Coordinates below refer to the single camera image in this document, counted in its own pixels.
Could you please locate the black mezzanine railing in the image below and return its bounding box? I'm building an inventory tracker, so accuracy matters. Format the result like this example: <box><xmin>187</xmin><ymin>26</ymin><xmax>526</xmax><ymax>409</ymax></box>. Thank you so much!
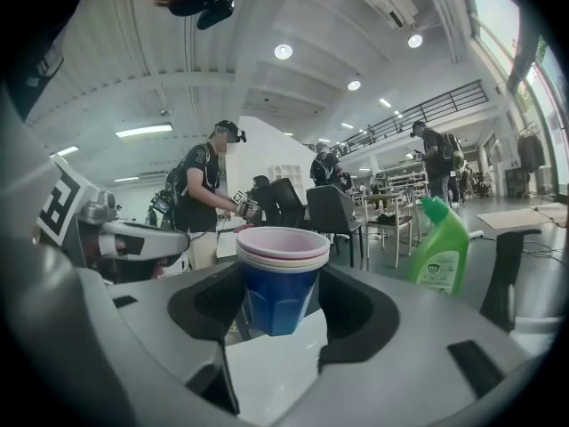
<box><xmin>341</xmin><ymin>79</ymin><xmax>490</xmax><ymax>153</ymax></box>

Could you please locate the grey upholstered chair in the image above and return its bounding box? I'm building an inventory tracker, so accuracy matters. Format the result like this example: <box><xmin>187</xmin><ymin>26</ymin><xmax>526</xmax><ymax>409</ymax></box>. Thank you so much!
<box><xmin>305</xmin><ymin>183</ymin><xmax>366</xmax><ymax>270</ymax></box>

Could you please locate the coat rack with clothes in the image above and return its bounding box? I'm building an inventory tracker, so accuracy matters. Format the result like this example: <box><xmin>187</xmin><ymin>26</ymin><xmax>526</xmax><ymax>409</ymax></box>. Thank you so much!
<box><xmin>514</xmin><ymin>121</ymin><xmax>549</xmax><ymax>200</ymax></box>

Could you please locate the pink plastic cup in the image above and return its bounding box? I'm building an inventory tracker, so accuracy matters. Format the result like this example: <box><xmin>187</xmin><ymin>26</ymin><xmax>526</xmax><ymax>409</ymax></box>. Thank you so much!
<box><xmin>235</xmin><ymin>226</ymin><xmax>332</xmax><ymax>262</ymax></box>

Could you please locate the ceiling air conditioner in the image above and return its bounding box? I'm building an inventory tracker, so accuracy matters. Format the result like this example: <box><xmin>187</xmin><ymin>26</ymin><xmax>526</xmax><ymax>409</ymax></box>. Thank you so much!
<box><xmin>361</xmin><ymin>0</ymin><xmax>422</xmax><ymax>31</ymax></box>

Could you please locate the person's black shirt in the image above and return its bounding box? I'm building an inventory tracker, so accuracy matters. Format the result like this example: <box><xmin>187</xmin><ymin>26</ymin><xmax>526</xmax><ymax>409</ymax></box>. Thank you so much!
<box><xmin>0</xmin><ymin>0</ymin><xmax>97</xmax><ymax>122</ymax></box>

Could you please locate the tube ceiling light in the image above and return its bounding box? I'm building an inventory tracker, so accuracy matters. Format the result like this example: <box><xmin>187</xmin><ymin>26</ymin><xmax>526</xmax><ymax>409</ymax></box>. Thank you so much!
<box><xmin>115</xmin><ymin>123</ymin><xmax>174</xmax><ymax>140</ymax></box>

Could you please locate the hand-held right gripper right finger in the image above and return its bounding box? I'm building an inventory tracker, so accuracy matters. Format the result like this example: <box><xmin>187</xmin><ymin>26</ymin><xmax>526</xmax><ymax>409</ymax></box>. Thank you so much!
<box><xmin>284</xmin><ymin>262</ymin><xmax>534</xmax><ymax>427</ymax></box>

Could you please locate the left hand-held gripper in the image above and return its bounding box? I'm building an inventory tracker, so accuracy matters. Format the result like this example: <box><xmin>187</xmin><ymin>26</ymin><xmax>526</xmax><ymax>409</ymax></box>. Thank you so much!
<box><xmin>33</xmin><ymin>156</ymin><xmax>193</xmax><ymax>284</ymax></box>

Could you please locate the wooden frame chair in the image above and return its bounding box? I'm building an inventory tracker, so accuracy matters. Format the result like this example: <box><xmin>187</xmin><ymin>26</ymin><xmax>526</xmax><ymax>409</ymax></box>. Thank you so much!
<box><xmin>362</xmin><ymin>191</ymin><xmax>423</xmax><ymax>270</ymax></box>

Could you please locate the black faucet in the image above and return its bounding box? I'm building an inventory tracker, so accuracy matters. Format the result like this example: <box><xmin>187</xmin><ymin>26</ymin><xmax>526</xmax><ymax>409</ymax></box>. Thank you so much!
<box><xmin>478</xmin><ymin>229</ymin><xmax>544</xmax><ymax>334</ymax></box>

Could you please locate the black shelf unit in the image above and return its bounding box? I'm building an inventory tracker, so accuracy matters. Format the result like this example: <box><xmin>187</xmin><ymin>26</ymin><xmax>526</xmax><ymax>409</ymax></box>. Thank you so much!
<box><xmin>504</xmin><ymin>166</ymin><xmax>526</xmax><ymax>198</ymax></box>

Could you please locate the white ceramic sink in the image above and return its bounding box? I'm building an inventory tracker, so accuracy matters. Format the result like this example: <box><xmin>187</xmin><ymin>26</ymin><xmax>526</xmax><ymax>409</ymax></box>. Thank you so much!
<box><xmin>223</xmin><ymin>307</ymin><xmax>562</xmax><ymax>417</ymax></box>

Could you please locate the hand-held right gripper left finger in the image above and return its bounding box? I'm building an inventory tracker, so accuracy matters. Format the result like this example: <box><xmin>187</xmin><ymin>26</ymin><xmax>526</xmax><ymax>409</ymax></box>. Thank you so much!
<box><xmin>106</xmin><ymin>262</ymin><xmax>248</xmax><ymax>417</ymax></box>

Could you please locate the white shelf cabinet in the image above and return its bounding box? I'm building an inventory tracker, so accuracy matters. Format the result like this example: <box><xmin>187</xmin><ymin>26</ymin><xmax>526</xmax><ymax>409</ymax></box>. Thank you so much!
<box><xmin>268</xmin><ymin>162</ymin><xmax>304</xmax><ymax>187</ymax></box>

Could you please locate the black head-worn camera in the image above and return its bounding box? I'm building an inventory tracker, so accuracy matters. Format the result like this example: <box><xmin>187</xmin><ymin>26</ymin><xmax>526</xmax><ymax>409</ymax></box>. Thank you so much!
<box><xmin>196</xmin><ymin>0</ymin><xmax>236</xmax><ymax>31</ymax></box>

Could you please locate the flat cardboard sheet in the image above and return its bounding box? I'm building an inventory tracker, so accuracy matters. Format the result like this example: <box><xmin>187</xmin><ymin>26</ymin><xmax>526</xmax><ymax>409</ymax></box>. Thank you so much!
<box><xmin>475</xmin><ymin>202</ymin><xmax>569</xmax><ymax>231</ymax></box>

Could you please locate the blue and white paper cup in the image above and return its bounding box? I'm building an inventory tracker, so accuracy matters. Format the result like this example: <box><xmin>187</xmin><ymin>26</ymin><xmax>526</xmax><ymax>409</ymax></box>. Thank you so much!
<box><xmin>242</xmin><ymin>268</ymin><xmax>321</xmax><ymax>338</ymax></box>

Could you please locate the green soap bottle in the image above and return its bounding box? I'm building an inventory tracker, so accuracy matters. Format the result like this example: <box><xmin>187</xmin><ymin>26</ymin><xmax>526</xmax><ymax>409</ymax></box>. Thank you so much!
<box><xmin>407</xmin><ymin>196</ymin><xmax>471</xmax><ymax>301</ymax></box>

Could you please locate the large glass window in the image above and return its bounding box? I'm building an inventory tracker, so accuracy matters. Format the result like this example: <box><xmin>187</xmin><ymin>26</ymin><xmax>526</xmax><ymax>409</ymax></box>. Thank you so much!
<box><xmin>464</xmin><ymin>0</ymin><xmax>569</xmax><ymax>195</ymax></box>

